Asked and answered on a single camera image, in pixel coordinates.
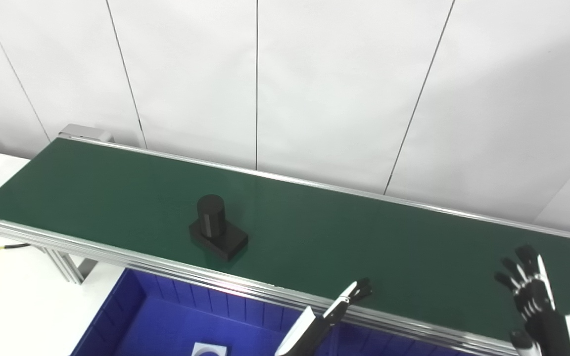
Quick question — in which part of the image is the green conveyor belt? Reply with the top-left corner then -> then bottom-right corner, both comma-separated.
0,124 -> 570,356

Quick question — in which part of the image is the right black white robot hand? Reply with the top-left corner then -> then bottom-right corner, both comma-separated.
494,244 -> 570,356

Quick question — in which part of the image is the black floor cable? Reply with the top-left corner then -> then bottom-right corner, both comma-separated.
0,242 -> 32,261

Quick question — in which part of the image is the aluminium conveyor leg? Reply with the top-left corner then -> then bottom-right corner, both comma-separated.
43,246 -> 100,285

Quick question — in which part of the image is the white part with round hole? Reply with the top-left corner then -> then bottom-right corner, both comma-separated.
191,342 -> 228,356

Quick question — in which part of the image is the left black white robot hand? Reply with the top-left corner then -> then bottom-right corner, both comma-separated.
275,278 -> 373,356

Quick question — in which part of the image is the black cylinder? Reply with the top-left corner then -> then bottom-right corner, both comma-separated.
189,194 -> 249,262

